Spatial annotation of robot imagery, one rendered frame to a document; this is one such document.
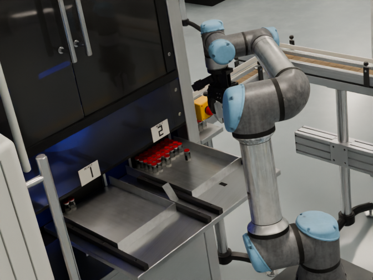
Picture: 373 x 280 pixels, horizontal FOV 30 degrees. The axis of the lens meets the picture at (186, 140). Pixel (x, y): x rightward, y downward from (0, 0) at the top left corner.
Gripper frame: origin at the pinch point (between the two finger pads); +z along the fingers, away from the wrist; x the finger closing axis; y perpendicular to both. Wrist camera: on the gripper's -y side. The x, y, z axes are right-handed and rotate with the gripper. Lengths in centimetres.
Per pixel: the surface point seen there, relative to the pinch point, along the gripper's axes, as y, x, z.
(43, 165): 31, -88, -37
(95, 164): -24.9, -37.6, 5.3
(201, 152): -17.9, 5.8, 20.9
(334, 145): -11, 85, 56
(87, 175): -25.0, -41.8, 7.3
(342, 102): -7, 87, 33
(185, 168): -15.6, -5.8, 20.9
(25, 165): -18, -66, -12
